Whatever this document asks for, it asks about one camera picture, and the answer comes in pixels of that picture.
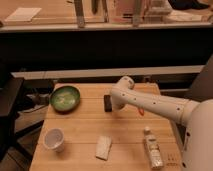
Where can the black eraser block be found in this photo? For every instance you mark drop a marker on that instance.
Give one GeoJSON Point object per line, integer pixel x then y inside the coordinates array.
{"type": "Point", "coordinates": [107, 103]}

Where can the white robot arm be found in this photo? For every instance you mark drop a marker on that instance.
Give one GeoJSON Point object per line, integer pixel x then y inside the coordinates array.
{"type": "Point", "coordinates": [196, 117]}

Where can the orange carrot toy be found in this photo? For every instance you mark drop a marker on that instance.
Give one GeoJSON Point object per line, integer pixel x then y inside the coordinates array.
{"type": "Point", "coordinates": [141, 111]}

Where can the green ceramic bowl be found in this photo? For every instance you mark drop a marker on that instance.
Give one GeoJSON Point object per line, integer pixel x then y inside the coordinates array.
{"type": "Point", "coordinates": [65, 98]}

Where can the white sponge block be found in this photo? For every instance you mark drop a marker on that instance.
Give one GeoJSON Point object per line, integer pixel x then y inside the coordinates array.
{"type": "Point", "coordinates": [103, 147]}

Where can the white paper cup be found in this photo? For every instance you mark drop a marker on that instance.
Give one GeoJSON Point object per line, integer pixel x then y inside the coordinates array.
{"type": "Point", "coordinates": [54, 140]}

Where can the clear plastic bottle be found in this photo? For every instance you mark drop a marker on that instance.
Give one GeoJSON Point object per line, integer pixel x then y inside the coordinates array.
{"type": "Point", "coordinates": [152, 149]}

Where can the white paper sheet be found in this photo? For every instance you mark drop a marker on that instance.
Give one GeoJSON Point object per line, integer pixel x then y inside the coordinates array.
{"type": "Point", "coordinates": [23, 14]}

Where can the long white shelf rail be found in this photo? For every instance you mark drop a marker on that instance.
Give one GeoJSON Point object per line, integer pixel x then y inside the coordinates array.
{"type": "Point", "coordinates": [57, 74]}

